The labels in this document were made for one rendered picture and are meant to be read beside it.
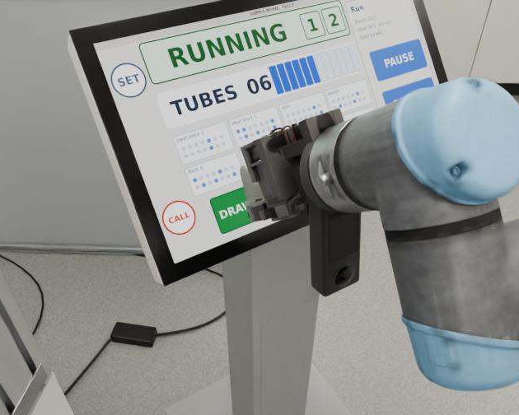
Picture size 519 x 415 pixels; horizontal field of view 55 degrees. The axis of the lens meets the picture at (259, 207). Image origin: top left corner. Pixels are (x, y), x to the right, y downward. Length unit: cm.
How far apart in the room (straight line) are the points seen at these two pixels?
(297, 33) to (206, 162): 22
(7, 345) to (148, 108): 30
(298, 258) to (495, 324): 60
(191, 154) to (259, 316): 43
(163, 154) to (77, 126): 112
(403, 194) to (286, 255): 57
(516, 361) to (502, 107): 15
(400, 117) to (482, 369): 16
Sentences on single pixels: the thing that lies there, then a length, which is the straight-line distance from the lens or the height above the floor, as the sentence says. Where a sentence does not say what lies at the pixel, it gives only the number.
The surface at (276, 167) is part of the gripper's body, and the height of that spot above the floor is 114.
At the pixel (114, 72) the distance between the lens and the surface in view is 62.
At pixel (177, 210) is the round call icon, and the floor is 102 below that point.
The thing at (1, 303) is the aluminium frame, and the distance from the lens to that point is 48.
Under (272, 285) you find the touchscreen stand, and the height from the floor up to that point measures 72.
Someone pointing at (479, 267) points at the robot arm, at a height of 119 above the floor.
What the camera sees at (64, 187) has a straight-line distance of 189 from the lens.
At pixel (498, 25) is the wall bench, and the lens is 302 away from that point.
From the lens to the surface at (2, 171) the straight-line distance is 194.
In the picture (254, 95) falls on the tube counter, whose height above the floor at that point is 110.
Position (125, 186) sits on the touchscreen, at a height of 105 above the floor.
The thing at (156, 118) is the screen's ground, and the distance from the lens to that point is 62.
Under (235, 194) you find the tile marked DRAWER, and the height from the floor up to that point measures 102.
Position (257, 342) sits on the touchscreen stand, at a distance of 103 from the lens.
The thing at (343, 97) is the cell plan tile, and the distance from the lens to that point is 73.
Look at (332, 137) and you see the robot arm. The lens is 39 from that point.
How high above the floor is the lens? 142
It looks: 41 degrees down
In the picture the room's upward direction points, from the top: straight up
